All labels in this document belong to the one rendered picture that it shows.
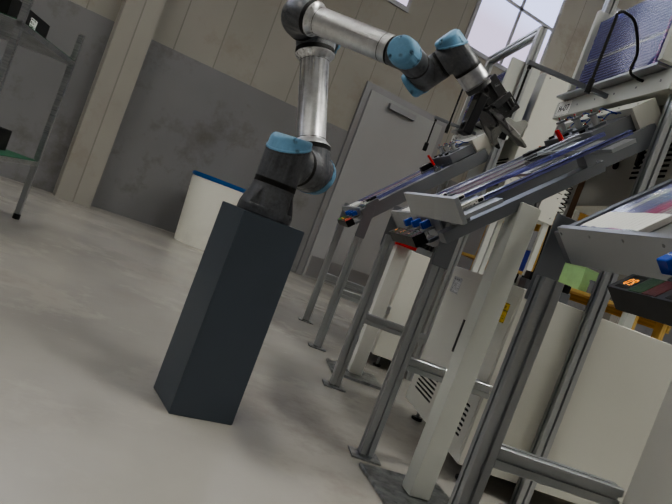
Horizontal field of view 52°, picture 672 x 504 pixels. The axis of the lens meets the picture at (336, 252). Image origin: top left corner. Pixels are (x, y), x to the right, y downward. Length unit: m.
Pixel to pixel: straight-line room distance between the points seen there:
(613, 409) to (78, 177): 5.02
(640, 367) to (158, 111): 5.21
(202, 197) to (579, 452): 4.44
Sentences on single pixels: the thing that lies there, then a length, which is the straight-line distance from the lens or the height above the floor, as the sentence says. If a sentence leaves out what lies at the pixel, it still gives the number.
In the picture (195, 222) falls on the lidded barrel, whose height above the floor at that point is 0.21.
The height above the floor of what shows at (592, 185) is 1.08.
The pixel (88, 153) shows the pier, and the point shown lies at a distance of 6.32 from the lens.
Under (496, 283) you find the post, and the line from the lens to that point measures 1.79.
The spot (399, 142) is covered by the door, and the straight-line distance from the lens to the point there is 7.62.
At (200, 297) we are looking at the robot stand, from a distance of 1.82.
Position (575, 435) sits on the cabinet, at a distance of 2.27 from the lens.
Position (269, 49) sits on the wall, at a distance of 6.99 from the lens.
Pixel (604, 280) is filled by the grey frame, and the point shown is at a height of 0.72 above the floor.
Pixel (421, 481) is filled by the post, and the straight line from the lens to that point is 1.87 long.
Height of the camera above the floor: 0.59
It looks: 2 degrees down
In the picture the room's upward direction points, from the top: 21 degrees clockwise
